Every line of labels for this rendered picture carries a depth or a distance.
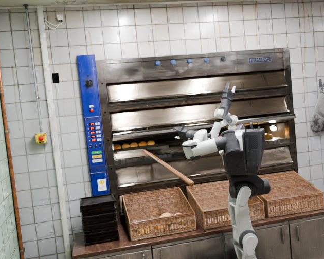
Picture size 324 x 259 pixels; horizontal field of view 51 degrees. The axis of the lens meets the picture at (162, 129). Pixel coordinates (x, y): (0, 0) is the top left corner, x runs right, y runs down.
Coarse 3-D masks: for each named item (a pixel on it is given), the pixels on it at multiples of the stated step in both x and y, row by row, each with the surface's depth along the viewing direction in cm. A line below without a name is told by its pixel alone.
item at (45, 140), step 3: (42, 132) 296; (45, 132) 295; (36, 135) 294; (39, 135) 294; (42, 135) 295; (45, 135) 295; (36, 138) 294; (45, 138) 295; (36, 141) 294; (39, 141) 294; (42, 141) 295; (45, 141) 295; (48, 141) 302; (36, 144) 295
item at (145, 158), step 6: (288, 138) 354; (270, 144) 348; (144, 156) 324; (150, 156) 323; (156, 156) 324; (162, 156) 325; (168, 156) 326; (174, 156) 328; (114, 162) 316; (120, 162) 317; (126, 162) 318
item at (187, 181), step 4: (148, 152) 329; (152, 156) 304; (156, 160) 285; (160, 160) 272; (164, 164) 255; (168, 168) 241; (172, 168) 233; (172, 172) 228; (176, 172) 219; (180, 176) 209; (184, 176) 203; (184, 180) 199; (188, 180) 193; (188, 184) 192; (192, 184) 189
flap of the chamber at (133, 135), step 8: (256, 120) 328; (264, 120) 330; (272, 120) 331; (280, 120) 342; (192, 128) 315; (200, 128) 317; (208, 128) 327; (120, 136) 301; (128, 136) 303; (136, 136) 309; (144, 136) 317
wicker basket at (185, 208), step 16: (144, 192) 321; (160, 192) 324; (176, 192) 327; (128, 208) 316; (144, 208) 319; (160, 208) 321; (176, 208) 324; (128, 224) 285; (144, 224) 276; (160, 224) 279; (176, 224) 282; (192, 224) 285
